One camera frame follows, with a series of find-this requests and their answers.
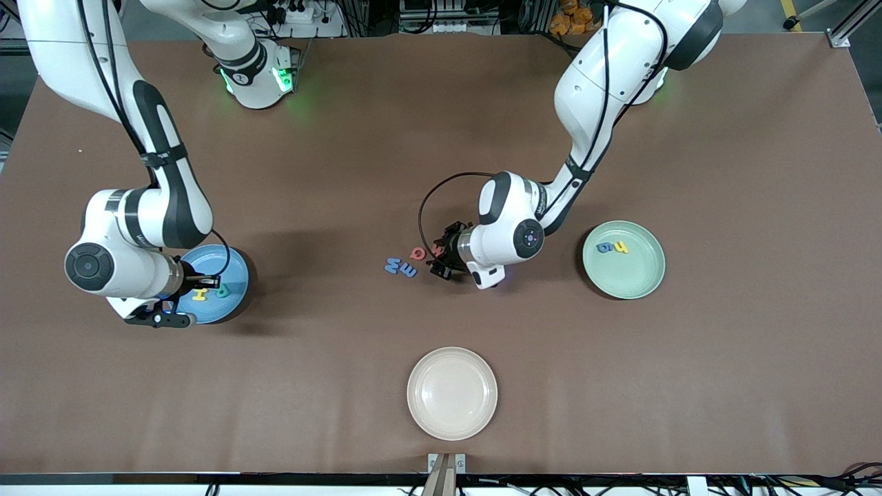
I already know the beige plate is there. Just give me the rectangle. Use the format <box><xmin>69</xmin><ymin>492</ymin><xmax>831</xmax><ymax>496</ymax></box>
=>
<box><xmin>406</xmin><ymin>347</ymin><xmax>499</xmax><ymax>442</ymax></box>

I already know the white power strip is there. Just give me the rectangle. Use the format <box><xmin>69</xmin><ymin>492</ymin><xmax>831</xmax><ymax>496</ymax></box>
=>
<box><xmin>265</xmin><ymin>0</ymin><xmax>345</xmax><ymax>39</ymax></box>

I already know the orange mesh bag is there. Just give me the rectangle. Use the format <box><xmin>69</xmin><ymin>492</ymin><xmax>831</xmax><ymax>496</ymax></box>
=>
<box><xmin>549</xmin><ymin>0</ymin><xmax>607</xmax><ymax>37</ymax></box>

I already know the blue plate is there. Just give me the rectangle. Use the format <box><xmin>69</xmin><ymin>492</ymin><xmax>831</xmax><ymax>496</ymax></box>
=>
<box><xmin>176</xmin><ymin>245</ymin><xmax>250</xmax><ymax>325</ymax></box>

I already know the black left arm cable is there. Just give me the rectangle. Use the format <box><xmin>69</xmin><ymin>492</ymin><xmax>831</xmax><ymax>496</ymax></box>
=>
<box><xmin>418</xmin><ymin>3</ymin><xmax>673</xmax><ymax>243</ymax></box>

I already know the black cable bundle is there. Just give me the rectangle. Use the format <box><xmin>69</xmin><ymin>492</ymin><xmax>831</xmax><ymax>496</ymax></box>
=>
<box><xmin>730</xmin><ymin>463</ymin><xmax>882</xmax><ymax>496</ymax></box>

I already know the metal table edge bracket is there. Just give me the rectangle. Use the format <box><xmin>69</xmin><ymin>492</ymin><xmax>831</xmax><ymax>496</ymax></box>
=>
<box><xmin>427</xmin><ymin>453</ymin><xmax>467</xmax><ymax>496</ymax></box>

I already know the aluminium frame profile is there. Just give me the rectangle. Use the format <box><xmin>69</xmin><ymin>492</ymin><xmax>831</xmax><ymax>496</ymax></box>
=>
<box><xmin>827</xmin><ymin>0</ymin><xmax>882</xmax><ymax>48</ymax></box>

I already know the green plate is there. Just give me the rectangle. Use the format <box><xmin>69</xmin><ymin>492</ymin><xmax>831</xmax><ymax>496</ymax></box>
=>
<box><xmin>582</xmin><ymin>220</ymin><xmax>667</xmax><ymax>300</ymax></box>

